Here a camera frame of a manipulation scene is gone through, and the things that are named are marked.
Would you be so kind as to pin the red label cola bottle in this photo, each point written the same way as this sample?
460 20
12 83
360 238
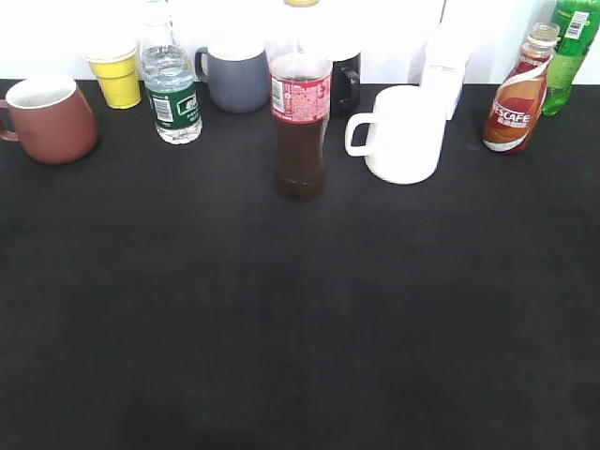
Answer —
300 77

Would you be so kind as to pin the white ceramic mug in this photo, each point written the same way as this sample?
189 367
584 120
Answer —
401 138

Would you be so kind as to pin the yellow paper cup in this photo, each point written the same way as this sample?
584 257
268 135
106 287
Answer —
113 61

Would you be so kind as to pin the green sprite bottle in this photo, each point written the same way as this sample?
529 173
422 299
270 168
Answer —
579 23

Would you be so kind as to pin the green label water bottle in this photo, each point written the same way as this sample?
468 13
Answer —
168 77

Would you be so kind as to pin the brown Nescafe coffee bottle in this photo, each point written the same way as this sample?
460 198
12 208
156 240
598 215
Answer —
518 102

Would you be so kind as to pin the black ceramic mug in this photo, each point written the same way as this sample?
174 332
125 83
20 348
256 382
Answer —
345 81

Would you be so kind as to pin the dark red ceramic mug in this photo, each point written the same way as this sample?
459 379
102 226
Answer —
52 120

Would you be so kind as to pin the grey ceramic mug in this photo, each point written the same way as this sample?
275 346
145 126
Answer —
236 72

